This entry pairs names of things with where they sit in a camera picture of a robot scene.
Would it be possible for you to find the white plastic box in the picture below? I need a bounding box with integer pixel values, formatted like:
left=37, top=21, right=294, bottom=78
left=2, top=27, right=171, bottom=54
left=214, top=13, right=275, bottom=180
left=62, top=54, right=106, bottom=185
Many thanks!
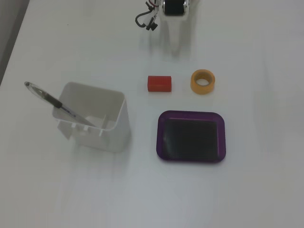
left=51, top=81, right=131, bottom=153

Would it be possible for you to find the red cube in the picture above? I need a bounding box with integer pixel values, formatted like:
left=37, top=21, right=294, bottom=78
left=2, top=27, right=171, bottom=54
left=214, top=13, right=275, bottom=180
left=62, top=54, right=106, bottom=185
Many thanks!
left=147, top=75, right=172, bottom=93

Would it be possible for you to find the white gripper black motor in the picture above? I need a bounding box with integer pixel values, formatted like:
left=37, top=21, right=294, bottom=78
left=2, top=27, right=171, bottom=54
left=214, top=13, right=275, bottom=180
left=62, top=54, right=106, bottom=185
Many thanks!
left=160, top=0, right=191, bottom=55

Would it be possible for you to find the clear black ballpoint pen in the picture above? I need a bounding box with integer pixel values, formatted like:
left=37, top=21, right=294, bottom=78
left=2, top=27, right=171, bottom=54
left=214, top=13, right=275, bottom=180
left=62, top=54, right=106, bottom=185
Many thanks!
left=24, top=81, right=97, bottom=128

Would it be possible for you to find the purple tray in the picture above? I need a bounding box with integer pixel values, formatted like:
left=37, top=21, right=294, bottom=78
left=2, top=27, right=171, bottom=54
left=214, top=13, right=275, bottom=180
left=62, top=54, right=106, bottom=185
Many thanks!
left=156, top=110, right=226, bottom=165

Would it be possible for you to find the yellow tape roll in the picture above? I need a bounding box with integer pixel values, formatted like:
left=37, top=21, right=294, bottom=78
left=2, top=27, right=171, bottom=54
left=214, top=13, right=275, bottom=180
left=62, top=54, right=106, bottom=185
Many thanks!
left=190, top=69, right=216, bottom=95

